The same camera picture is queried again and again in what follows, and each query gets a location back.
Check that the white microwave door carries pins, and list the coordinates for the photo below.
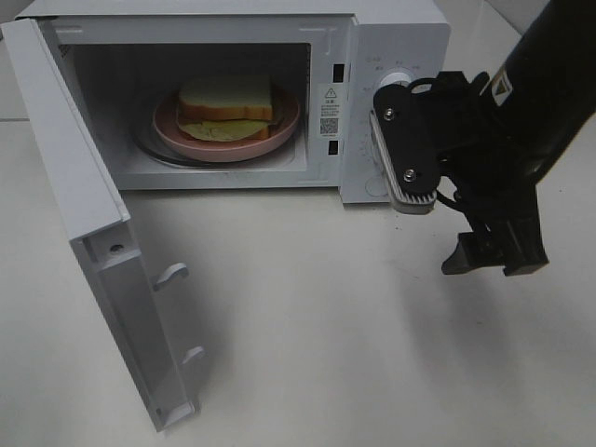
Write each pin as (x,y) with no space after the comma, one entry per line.
(96,219)

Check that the sandwich with lettuce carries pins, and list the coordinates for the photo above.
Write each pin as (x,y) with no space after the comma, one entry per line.
(228,108)

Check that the glass microwave turntable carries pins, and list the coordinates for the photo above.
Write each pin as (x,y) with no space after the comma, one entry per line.
(152,146)

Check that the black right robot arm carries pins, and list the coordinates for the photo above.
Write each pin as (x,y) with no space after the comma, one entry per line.
(526,116)

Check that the upper white power knob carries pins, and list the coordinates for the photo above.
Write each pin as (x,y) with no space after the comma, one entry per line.
(399,77)

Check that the pink round plate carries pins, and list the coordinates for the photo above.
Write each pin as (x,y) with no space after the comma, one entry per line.
(223,144)

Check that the round white door button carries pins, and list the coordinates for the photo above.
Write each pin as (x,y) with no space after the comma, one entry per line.
(376,186)

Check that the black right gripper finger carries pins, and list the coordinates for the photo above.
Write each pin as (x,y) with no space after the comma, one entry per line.
(522,245)

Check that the white microwave oven body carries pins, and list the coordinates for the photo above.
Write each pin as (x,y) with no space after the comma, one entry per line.
(129,56)

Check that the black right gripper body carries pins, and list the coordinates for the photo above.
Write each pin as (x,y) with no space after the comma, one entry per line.
(476,157)

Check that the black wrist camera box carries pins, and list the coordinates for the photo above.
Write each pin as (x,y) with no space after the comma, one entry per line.
(404,151)

